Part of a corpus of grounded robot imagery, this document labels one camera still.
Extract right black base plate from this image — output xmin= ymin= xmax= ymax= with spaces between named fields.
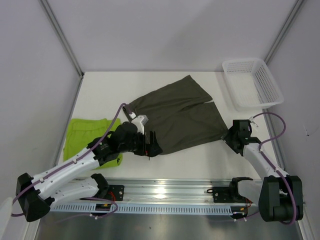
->
xmin=206 ymin=186 xmax=251 ymax=204

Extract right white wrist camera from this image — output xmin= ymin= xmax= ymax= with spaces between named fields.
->
xmin=249 ymin=116 xmax=259 ymax=129

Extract right aluminium corner post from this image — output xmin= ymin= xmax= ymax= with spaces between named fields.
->
xmin=264 ymin=0 xmax=307 ymax=65

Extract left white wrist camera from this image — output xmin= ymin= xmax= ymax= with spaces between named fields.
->
xmin=131 ymin=115 xmax=149 ymax=135

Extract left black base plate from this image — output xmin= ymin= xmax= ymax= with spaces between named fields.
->
xmin=106 ymin=185 xmax=125 ymax=202

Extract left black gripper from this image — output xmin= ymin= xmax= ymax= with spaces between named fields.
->
xmin=119 ymin=130 xmax=162 ymax=157

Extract aluminium corner post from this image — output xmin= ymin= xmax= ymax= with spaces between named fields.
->
xmin=38 ymin=0 xmax=84 ymax=78
xmin=264 ymin=0 xmax=307 ymax=65

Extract white plastic basket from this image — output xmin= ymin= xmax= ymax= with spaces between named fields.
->
xmin=222 ymin=57 xmax=284 ymax=112

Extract aluminium mounting rail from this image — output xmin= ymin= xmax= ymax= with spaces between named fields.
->
xmin=72 ymin=178 xmax=307 ymax=207

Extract lime green shorts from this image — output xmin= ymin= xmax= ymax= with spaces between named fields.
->
xmin=63 ymin=118 xmax=112 ymax=161

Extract left aluminium corner post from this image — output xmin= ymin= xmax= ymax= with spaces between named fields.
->
xmin=38 ymin=0 xmax=84 ymax=78

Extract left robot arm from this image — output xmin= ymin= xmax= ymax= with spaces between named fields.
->
xmin=14 ymin=122 xmax=163 ymax=222

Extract dark olive shorts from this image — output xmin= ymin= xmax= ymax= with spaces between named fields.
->
xmin=123 ymin=75 xmax=228 ymax=155

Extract white slotted cable duct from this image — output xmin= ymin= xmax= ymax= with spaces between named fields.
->
xmin=51 ymin=202 xmax=233 ymax=216

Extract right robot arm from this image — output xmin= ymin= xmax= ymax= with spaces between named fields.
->
xmin=222 ymin=119 xmax=304 ymax=225

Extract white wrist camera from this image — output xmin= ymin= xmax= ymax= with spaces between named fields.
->
xmin=131 ymin=115 xmax=149 ymax=135
xmin=249 ymin=116 xmax=259 ymax=129

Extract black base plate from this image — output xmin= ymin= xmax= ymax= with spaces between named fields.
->
xmin=206 ymin=186 xmax=251 ymax=204
xmin=106 ymin=185 xmax=125 ymax=202

